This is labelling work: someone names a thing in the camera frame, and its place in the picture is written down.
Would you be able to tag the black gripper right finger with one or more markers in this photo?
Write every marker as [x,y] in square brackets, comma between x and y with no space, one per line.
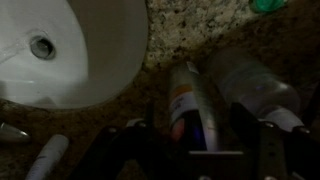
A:
[263,146]

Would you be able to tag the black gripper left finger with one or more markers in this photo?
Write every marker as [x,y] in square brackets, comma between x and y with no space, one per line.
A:
[133,153]

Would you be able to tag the silver spray bottle orange cap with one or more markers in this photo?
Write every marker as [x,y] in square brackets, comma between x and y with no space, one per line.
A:
[191,103]

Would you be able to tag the clear plastic water bottle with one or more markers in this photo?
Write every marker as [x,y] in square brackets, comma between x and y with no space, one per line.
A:
[256,90]

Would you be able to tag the green bottle cap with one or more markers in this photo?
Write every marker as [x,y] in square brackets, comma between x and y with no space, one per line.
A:
[266,5]

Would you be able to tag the white tube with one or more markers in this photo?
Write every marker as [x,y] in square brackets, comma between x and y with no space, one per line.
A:
[48,156]

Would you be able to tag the white oval sink basin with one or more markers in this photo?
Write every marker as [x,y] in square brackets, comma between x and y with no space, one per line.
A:
[66,50]

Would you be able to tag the chrome sink faucet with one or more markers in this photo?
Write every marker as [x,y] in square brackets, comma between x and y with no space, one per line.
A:
[11,133]

